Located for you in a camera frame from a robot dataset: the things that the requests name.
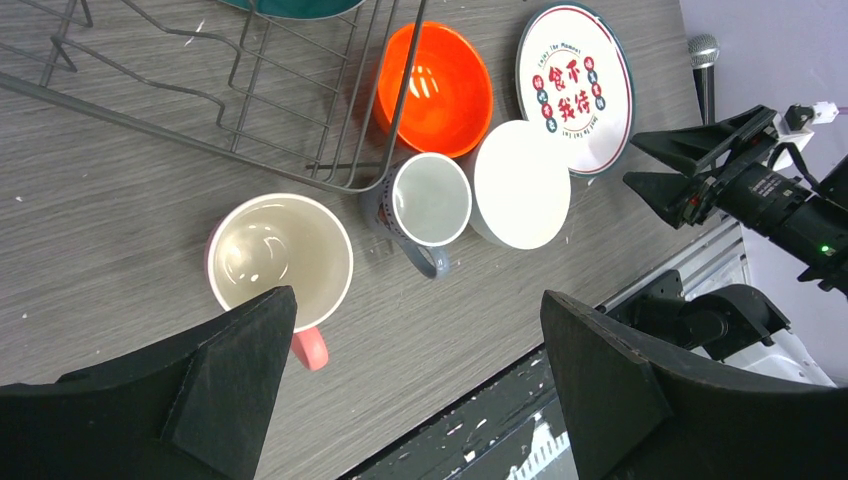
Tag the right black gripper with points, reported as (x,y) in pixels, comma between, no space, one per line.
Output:
(810,227)

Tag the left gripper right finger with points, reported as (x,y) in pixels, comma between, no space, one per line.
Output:
(636,407)

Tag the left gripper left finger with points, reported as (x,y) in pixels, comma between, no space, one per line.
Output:
(196,405)

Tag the small plate with red characters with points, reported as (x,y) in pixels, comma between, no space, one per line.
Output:
(573,80)

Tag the black wire dish rack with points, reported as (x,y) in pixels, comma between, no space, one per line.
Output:
(294,97)

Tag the large green-rimmed plate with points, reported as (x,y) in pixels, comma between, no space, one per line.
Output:
(296,9)

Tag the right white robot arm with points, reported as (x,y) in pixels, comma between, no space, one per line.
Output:
(742,167)

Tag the black handheld microphone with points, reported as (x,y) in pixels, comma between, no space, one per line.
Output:
(704,50)

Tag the white bowl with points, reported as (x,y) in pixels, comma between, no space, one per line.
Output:
(521,189)

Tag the pink mug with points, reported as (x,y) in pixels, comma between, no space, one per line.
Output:
(283,239)

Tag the orange bowl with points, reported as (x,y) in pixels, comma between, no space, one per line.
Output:
(449,101)

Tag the grey mug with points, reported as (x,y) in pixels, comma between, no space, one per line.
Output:
(423,204)

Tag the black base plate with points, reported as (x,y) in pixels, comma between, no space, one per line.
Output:
(510,427)

